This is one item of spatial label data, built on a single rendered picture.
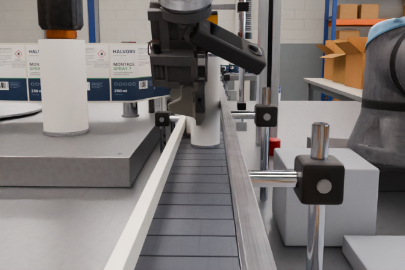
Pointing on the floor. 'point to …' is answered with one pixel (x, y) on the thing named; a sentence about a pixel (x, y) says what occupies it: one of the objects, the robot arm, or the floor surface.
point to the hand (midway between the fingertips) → (202, 118)
